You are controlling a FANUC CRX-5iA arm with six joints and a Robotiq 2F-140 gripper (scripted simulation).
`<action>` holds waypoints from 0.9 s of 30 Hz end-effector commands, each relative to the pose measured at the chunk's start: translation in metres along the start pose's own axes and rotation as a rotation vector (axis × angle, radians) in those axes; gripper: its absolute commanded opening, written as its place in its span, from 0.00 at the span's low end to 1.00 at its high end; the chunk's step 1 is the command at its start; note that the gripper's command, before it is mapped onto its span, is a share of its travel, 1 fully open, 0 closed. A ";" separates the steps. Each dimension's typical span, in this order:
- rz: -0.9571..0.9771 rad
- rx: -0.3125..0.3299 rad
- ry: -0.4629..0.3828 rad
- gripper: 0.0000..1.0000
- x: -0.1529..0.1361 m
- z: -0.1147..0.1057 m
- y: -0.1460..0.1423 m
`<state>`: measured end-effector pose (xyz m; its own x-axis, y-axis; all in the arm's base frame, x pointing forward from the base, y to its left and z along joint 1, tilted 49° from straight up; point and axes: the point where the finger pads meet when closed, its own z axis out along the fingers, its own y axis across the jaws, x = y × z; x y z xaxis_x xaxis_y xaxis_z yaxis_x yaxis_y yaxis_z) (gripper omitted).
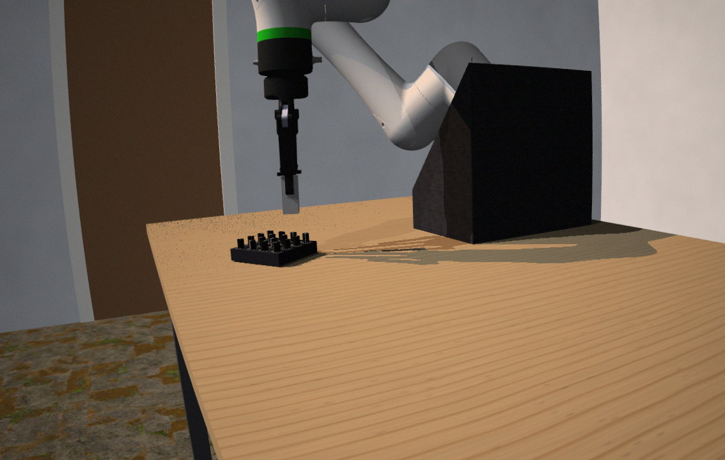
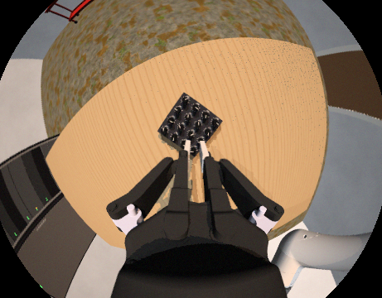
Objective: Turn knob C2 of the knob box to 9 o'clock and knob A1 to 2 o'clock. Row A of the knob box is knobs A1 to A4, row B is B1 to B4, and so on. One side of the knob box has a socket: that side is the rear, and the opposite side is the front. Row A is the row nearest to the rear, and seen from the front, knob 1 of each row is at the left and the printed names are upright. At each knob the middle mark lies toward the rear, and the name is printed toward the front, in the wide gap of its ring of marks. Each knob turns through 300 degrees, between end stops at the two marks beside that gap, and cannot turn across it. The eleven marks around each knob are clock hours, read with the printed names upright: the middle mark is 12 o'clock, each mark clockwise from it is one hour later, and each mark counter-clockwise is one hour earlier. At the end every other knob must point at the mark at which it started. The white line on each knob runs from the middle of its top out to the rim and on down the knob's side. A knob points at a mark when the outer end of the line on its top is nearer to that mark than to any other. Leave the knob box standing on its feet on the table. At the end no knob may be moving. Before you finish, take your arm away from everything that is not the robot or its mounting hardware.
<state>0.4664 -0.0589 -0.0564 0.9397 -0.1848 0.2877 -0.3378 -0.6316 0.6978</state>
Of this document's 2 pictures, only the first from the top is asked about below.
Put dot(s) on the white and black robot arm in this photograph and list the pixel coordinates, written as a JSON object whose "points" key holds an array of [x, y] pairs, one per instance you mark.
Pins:
{"points": [[409, 113]]}

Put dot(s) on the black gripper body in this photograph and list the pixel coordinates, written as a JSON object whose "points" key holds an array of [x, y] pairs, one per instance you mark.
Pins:
{"points": [[286, 88]]}

